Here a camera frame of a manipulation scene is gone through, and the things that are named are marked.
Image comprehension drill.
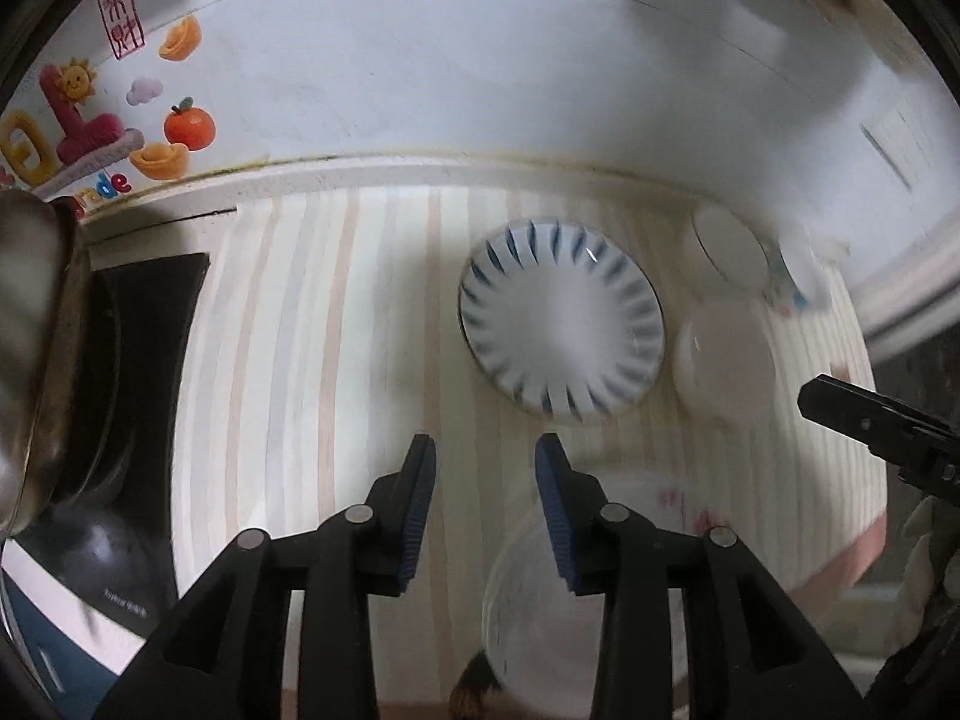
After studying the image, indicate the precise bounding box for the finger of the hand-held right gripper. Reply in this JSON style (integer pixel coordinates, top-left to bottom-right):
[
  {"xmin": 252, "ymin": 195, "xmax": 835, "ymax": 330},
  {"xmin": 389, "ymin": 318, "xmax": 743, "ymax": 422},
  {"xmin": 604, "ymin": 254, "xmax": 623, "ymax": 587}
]
[{"xmin": 799, "ymin": 373, "xmax": 960, "ymax": 496}]

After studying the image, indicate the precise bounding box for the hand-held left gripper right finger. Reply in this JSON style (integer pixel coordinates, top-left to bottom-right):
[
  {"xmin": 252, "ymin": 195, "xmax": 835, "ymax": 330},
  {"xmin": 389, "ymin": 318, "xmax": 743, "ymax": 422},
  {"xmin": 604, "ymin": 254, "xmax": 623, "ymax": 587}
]
[{"xmin": 534, "ymin": 433, "xmax": 871, "ymax": 720}]

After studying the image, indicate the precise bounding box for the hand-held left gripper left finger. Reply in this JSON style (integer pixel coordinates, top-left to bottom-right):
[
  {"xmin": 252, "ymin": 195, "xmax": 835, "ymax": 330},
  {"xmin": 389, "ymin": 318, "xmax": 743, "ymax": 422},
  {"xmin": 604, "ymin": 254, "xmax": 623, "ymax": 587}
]
[{"xmin": 94, "ymin": 433, "xmax": 437, "ymax": 720}]

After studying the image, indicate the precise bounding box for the large white plate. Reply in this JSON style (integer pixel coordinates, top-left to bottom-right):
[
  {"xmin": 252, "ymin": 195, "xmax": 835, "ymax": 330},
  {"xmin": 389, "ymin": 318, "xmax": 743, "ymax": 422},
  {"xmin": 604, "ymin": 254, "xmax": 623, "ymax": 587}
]
[{"xmin": 480, "ymin": 469, "xmax": 743, "ymax": 720}]

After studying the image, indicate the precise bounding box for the blue striped white plate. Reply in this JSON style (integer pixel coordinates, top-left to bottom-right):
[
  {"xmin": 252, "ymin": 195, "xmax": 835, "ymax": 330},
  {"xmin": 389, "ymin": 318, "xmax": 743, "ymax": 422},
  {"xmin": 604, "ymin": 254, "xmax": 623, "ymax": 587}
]
[{"xmin": 459, "ymin": 219, "xmax": 666, "ymax": 417}]

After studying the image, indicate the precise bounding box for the small white bowl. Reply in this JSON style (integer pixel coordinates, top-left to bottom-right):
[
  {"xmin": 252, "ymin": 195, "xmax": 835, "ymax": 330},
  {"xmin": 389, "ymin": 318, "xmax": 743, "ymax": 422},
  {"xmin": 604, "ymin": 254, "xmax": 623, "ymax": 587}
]
[{"xmin": 691, "ymin": 206, "xmax": 770, "ymax": 290}]

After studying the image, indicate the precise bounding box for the striped counter cloth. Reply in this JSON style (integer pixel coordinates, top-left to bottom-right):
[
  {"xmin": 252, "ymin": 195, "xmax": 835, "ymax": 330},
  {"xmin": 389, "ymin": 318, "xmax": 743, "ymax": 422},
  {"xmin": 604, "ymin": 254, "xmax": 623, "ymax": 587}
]
[{"xmin": 171, "ymin": 184, "xmax": 890, "ymax": 720}]

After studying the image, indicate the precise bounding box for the black gas cooktop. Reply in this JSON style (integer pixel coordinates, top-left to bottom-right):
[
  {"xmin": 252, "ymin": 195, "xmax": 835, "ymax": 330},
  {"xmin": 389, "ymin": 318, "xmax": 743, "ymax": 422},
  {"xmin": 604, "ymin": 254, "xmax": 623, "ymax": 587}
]
[{"xmin": 15, "ymin": 251, "xmax": 211, "ymax": 631}]

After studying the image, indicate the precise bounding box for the blue kitchen cabinet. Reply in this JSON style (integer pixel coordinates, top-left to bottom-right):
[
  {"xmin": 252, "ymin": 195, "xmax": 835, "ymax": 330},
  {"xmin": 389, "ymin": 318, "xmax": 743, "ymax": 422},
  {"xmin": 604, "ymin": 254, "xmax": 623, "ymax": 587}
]
[{"xmin": 0, "ymin": 562, "xmax": 113, "ymax": 720}]

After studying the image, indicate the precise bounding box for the steel wok lid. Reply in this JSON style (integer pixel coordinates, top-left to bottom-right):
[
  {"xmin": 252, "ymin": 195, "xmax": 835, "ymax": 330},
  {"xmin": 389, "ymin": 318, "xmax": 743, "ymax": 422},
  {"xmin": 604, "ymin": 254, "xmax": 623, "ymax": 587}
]
[{"xmin": 0, "ymin": 191, "xmax": 92, "ymax": 541}]

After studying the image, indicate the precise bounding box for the colourful wall sticker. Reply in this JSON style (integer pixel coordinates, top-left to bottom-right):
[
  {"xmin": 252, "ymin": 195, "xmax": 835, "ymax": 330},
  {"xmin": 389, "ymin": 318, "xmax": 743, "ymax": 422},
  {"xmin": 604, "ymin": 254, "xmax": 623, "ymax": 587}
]
[{"xmin": 0, "ymin": 0, "xmax": 218, "ymax": 203}]

